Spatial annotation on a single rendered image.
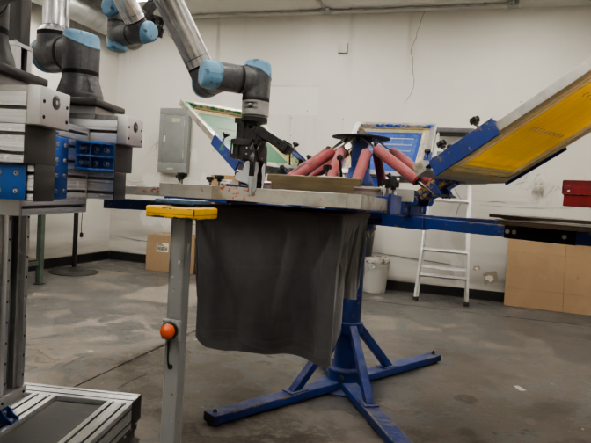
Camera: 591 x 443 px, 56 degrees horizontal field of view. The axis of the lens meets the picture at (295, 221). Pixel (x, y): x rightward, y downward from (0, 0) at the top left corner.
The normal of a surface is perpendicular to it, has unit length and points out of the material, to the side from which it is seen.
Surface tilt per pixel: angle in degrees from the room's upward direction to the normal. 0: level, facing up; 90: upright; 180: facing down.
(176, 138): 90
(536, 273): 78
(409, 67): 90
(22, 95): 90
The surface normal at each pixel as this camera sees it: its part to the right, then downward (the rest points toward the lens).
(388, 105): -0.29, 0.04
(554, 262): -0.28, -0.18
